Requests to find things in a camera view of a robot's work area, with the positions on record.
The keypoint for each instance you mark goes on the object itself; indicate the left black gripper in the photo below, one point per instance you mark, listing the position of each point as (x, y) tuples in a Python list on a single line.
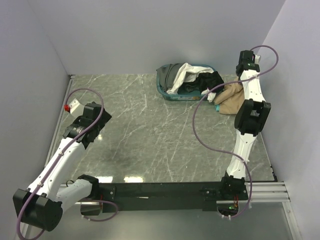
[(105, 118)]

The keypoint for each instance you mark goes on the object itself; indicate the tan t shirt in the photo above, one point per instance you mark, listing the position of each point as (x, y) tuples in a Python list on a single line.
[(230, 99)]

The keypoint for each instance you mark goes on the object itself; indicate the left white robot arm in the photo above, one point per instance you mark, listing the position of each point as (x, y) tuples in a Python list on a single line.
[(42, 204)]

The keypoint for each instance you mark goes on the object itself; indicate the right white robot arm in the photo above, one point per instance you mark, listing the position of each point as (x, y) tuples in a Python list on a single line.
[(249, 122)]

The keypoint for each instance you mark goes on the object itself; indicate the grey t shirt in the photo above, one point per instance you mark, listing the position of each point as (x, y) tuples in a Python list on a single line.
[(167, 74)]

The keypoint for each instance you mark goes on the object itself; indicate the black base beam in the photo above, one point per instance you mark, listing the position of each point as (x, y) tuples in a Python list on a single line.
[(148, 196)]

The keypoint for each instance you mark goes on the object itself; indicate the teal plastic basket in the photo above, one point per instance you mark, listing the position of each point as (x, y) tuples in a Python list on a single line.
[(180, 96)]

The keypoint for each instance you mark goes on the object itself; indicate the white t shirt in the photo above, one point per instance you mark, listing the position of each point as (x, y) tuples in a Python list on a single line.
[(187, 75)]

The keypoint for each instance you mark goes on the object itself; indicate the black t shirt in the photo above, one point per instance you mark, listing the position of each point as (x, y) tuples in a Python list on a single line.
[(205, 81)]

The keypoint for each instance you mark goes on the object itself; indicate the folded teal t shirt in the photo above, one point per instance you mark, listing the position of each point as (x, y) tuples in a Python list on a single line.
[(217, 108)]

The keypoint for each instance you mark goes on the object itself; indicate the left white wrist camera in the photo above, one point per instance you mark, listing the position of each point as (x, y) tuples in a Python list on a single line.
[(75, 108)]

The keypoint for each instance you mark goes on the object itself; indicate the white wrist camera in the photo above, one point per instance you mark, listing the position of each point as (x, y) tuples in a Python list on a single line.
[(75, 108), (257, 58)]

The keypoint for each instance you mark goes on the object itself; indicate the aluminium rail frame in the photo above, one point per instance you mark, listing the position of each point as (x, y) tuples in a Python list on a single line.
[(126, 148)]

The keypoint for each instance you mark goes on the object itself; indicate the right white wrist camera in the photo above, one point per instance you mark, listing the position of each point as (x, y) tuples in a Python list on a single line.
[(257, 58)]

